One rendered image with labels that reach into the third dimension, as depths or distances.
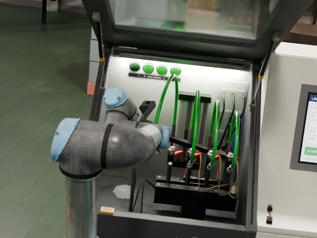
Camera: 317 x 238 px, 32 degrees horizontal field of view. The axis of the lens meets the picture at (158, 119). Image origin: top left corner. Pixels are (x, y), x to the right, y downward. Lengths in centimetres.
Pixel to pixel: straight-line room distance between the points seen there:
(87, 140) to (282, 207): 113
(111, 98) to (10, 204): 232
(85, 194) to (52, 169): 300
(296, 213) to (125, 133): 108
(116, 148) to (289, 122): 108
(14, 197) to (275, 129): 233
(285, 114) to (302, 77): 16
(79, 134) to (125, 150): 12
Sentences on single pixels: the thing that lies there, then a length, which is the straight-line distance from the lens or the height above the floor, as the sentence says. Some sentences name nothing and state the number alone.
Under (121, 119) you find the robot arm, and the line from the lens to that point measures 177.
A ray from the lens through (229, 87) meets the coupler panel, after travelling 244.
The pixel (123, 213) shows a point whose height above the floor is 95.
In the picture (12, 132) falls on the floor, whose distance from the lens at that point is 509.
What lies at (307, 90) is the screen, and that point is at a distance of 226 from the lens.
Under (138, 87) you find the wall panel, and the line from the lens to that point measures 245.
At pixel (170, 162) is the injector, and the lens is 224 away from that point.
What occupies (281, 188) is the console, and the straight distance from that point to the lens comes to 232.
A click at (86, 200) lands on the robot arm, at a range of 147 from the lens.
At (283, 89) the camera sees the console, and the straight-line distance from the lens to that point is 225.
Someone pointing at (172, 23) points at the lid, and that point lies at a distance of 210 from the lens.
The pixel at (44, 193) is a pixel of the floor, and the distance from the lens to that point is 413.
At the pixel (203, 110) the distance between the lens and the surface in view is 244.
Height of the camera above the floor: 208
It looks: 22 degrees down
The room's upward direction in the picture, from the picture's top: 6 degrees clockwise
